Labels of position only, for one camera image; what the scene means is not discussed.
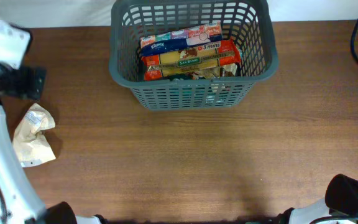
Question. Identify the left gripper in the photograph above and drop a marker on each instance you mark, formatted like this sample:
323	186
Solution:
22	88

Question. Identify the beige powder pouch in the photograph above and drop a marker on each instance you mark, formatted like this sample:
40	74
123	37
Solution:
30	144

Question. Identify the San Remo spaghetti packet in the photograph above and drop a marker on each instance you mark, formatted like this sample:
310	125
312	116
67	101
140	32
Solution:
193	59

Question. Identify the Kleenex tissue multipack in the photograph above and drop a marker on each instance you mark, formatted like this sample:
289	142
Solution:
180	39

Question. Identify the beige brown snack pouch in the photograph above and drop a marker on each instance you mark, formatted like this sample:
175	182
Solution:
210	73

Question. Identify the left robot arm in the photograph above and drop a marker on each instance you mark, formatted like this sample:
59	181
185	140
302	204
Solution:
19	203

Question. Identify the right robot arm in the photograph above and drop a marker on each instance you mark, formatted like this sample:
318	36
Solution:
339	205

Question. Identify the grey plastic basket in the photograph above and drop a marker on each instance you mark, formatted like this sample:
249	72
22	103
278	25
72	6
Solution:
246	22

